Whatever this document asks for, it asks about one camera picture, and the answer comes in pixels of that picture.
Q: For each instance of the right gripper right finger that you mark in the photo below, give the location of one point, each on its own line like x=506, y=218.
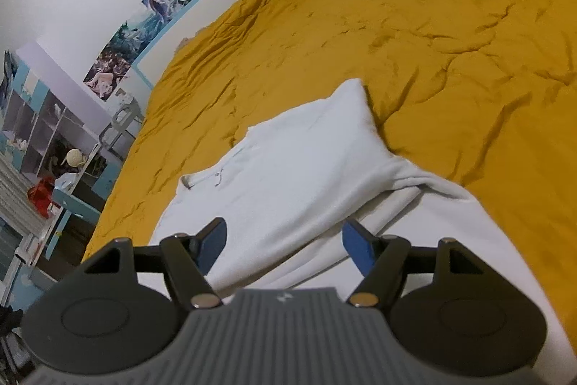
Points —
x=385, y=263

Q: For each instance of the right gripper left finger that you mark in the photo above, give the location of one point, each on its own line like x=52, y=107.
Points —
x=184, y=261

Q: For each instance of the white printed sweatshirt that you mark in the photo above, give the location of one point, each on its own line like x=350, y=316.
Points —
x=286, y=188

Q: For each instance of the blue white desk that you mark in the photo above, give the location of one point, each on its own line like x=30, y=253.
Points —
x=41, y=261

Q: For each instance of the grey chair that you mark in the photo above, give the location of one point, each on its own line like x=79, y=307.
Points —
x=116, y=138

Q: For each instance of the red bag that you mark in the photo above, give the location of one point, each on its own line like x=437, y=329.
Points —
x=40, y=196

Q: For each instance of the blue shelf unit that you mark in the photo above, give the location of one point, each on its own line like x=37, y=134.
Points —
x=44, y=112

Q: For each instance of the mustard yellow bed quilt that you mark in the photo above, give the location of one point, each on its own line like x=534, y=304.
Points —
x=480, y=92

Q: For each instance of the anime wall posters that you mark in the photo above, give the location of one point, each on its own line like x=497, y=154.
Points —
x=127, y=43

